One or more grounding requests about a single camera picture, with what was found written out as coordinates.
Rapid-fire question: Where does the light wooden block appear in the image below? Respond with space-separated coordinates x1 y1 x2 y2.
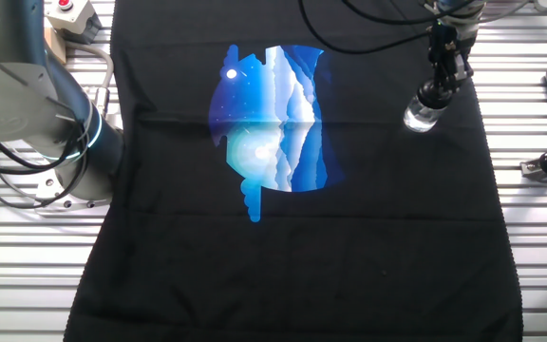
42 27 68 67

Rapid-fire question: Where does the clear glass jar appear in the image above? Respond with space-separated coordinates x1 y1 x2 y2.
403 93 447 134

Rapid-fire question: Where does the grey emergency stop button box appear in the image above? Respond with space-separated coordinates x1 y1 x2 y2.
44 0 104 47

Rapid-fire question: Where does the black cloth with blue print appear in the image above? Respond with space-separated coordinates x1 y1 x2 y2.
63 0 524 342

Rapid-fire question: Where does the looped black cable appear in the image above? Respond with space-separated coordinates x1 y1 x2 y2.
0 108 90 210

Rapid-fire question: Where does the grey emergency stop cable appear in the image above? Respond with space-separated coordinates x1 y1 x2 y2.
63 39 116 121

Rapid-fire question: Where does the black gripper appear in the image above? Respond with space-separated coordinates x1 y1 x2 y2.
425 21 475 96

